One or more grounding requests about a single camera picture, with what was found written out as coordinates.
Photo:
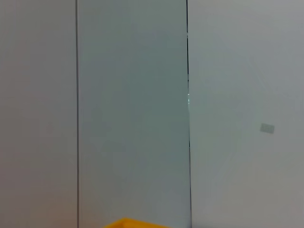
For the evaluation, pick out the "yellow plastic bin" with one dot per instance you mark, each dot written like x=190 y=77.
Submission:
x=128 y=224

